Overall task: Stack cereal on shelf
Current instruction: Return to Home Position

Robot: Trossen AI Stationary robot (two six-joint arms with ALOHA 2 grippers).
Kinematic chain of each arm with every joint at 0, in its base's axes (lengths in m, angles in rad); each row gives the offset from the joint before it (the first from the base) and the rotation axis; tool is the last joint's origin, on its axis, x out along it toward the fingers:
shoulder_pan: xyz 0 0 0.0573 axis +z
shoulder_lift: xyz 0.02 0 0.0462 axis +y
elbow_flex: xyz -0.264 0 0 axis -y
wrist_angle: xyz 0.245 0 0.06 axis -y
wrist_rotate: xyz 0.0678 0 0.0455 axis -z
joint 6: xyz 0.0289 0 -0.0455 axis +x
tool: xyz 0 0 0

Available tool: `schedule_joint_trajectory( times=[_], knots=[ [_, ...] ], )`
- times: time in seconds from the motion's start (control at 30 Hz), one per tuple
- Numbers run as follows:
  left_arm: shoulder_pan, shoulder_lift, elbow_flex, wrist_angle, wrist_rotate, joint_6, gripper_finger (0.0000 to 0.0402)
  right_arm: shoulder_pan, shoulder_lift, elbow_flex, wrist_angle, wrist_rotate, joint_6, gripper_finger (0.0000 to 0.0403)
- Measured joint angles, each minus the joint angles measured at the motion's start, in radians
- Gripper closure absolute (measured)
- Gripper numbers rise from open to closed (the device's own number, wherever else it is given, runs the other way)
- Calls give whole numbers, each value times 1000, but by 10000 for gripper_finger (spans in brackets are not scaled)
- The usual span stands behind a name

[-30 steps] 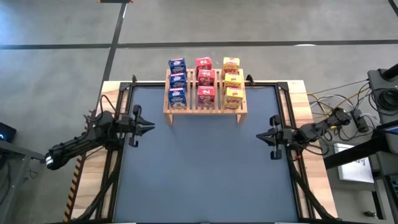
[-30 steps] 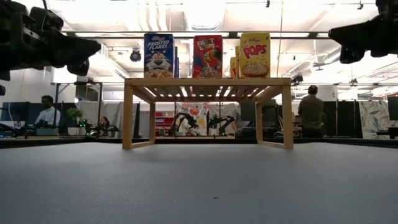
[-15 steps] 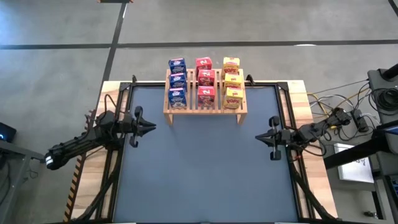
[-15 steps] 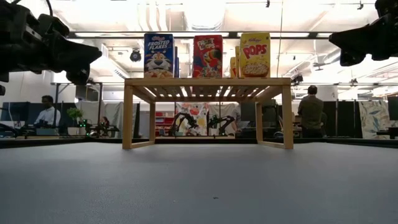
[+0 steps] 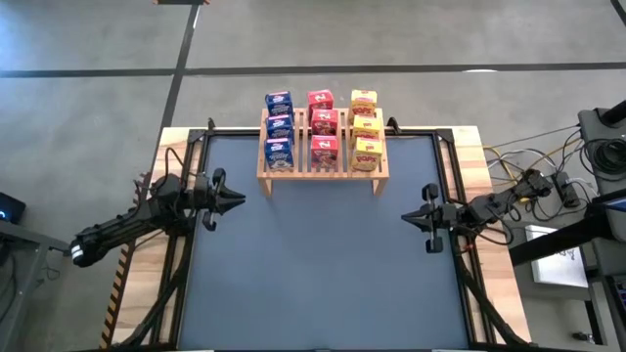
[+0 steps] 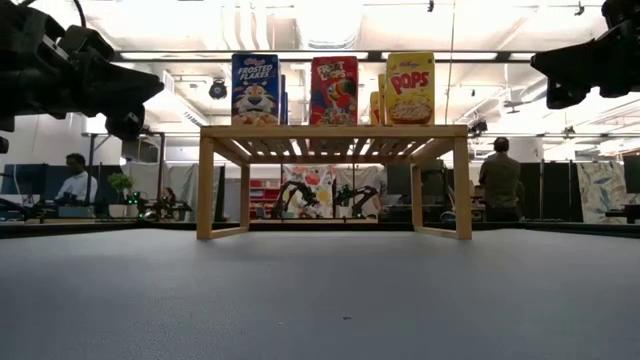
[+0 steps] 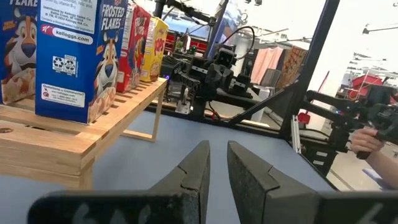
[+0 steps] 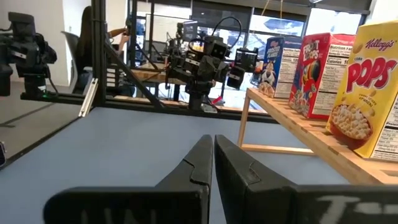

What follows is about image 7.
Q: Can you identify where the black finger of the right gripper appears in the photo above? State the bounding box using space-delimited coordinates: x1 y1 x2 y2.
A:
185 57 208 82
229 73 253 96

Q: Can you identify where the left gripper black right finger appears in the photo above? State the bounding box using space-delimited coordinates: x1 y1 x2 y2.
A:
227 141 398 224

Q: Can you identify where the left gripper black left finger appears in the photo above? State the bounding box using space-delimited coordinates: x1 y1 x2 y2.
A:
27 140 211 224

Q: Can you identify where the yellow Corn Pops cereal box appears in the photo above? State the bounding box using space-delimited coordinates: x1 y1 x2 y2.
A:
139 16 170 83

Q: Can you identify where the red Froot Loops cereal box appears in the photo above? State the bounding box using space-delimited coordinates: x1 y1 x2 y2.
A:
116 1 152 93

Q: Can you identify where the blue Frosted Flakes cereal box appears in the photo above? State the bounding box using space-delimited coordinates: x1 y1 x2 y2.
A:
34 0 129 124
0 0 39 106

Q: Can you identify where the person's forearm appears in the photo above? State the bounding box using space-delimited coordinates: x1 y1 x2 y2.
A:
365 149 398 190

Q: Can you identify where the wooden slatted shelf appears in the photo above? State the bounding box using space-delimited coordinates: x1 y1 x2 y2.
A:
0 77 169 190

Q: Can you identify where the red tool cabinet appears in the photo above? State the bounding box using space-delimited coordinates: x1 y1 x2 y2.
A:
166 30 209 52

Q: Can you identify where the pink curtain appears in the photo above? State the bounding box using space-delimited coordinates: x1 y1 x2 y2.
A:
250 46 284 85

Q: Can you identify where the brown patterned curtain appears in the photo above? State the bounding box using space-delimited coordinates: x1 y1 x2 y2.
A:
275 45 308 93

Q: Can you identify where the white aluminium bar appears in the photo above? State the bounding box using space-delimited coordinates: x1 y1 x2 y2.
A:
290 114 303 155

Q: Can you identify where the black control box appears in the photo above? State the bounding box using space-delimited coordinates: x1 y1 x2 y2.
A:
301 136 340 175

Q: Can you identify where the red background cart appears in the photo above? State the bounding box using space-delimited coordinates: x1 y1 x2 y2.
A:
345 73 385 101

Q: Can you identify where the person's hand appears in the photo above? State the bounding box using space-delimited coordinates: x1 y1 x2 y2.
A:
349 128 386 156

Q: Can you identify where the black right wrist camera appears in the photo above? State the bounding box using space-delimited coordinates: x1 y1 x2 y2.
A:
215 47 236 68

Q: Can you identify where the white frame bracket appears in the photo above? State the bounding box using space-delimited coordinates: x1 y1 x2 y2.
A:
175 88 191 115

